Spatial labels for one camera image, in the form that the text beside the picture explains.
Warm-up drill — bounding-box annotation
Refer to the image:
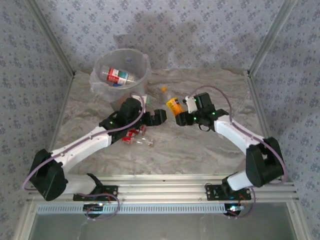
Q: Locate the orange juice bottle yellow label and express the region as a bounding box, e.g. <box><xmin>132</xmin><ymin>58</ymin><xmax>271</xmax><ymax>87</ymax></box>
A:
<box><xmin>159</xmin><ymin>86</ymin><xmax>183</xmax><ymax>117</ymax></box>

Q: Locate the clear bottle red cola label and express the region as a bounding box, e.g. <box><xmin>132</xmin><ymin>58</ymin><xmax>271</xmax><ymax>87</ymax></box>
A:
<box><xmin>121</xmin><ymin>129</ymin><xmax>156</xmax><ymax>147</ymax></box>

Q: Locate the clear bottle red white label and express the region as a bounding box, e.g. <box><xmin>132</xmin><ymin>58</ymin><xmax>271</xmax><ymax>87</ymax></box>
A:
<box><xmin>99</xmin><ymin>65</ymin><xmax>137</xmax><ymax>87</ymax></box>

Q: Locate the clear plastic bucket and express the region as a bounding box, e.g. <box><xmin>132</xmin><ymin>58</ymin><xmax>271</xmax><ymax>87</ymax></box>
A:
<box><xmin>93</xmin><ymin>48</ymin><xmax>151</xmax><ymax>111</ymax></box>

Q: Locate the grey floral backdrop cloth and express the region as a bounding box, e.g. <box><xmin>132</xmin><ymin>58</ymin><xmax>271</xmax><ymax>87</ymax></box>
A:
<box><xmin>0</xmin><ymin>0</ymin><xmax>320</xmax><ymax>240</ymax></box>

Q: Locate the black controller board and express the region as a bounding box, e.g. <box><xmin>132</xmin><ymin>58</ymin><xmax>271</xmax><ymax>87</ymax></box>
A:
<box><xmin>83</xmin><ymin>202</ymin><xmax>105</xmax><ymax>213</ymax></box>
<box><xmin>224</xmin><ymin>203</ymin><xmax>245</xmax><ymax>214</ymax></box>

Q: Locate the thin black right gripper cable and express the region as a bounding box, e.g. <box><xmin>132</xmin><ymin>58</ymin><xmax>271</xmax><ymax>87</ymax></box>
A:
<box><xmin>198</xmin><ymin>122</ymin><xmax>213</xmax><ymax>133</ymax></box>

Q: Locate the aluminium table side rail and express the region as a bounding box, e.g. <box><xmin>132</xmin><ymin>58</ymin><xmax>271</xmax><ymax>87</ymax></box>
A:
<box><xmin>246</xmin><ymin>70</ymin><xmax>295</xmax><ymax>185</ymax></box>
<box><xmin>38</xmin><ymin>72</ymin><xmax>77</xmax><ymax>185</ymax></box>

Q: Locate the aluminium mounting rail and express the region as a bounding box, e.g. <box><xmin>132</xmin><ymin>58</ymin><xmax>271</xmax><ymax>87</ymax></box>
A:
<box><xmin>26</xmin><ymin>174</ymin><xmax>300</xmax><ymax>203</ymax></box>

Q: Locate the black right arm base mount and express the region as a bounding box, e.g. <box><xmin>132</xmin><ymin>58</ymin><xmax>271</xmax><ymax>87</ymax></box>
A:
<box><xmin>204</xmin><ymin>183</ymin><xmax>252</xmax><ymax>202</ymax></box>

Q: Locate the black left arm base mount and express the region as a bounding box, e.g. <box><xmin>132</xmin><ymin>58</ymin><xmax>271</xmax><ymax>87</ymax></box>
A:
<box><xmin>73</xmin><ymin>183</ymin><xmax>119</xmax><ymax>202</ymax></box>

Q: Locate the slotted grey cable duct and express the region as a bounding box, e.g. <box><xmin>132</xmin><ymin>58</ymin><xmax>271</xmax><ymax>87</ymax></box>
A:
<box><xmin>36</xmin><ymin>202</ymin><xmax>251</xmax><ymax>215</ymax></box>

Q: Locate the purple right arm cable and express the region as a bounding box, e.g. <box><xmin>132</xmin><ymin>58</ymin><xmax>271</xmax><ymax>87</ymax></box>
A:
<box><xmin>187</xmin><ymin>85</ymin><xmax>287</xmax><ymax>220</ymax></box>

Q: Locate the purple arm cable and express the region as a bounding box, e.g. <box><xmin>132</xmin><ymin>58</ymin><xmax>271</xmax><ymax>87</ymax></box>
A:
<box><xmin>22</xmin><ymin>92</ymin><xmax>146</xmax><ymax>221</ymax></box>
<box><xmin>187</xmin><ymin>85</ymin><xmax>287</xmax><ymax>220</ymax></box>

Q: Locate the aluminium frame post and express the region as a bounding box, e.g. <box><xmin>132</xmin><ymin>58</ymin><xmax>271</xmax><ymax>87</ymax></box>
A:
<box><xmin>248</xmin><ymin>0</ymin><xmax>298</xmax><ymax>75</ymax></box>
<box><xmin>24</xmin><ymin>0</ymin><xmax>77</xmax><ymax>77</ymax></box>

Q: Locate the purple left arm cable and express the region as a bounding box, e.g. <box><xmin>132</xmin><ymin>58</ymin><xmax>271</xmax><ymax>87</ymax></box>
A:
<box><xmin>22</xmin><ymin>92</ymin><xmax>146</xmax><ymax>221</ymax></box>

